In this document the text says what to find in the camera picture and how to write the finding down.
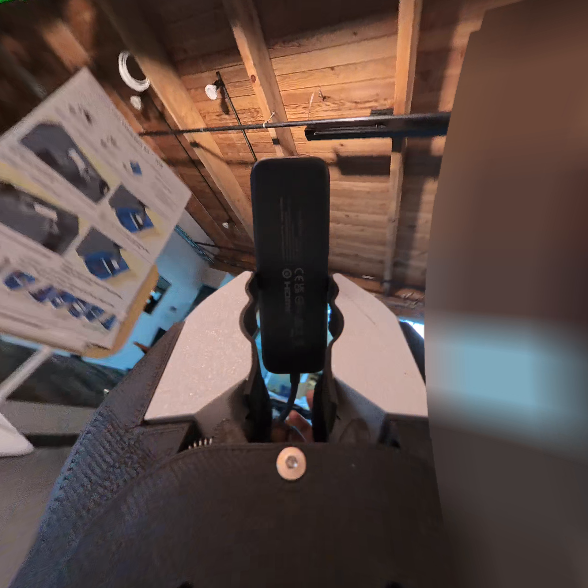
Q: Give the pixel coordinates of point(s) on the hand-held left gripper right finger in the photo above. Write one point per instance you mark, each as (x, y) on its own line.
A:
(381, 363)

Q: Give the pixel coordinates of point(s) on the black usb hub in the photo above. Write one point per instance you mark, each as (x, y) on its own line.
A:
(289, 229)

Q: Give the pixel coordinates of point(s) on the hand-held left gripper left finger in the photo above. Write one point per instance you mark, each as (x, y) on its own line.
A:
(206, 358)

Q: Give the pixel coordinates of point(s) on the white poster stand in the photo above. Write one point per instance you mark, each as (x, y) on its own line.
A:
(13, 441)

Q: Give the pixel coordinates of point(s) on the white ceiling fitting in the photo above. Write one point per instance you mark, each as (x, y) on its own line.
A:
(135, 102)
(211, 91)

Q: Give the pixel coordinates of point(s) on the printed poster board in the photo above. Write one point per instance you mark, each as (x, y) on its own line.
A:
(69, 206)

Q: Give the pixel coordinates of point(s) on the black ceiling track rail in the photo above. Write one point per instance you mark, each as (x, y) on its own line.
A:
(367, 128)

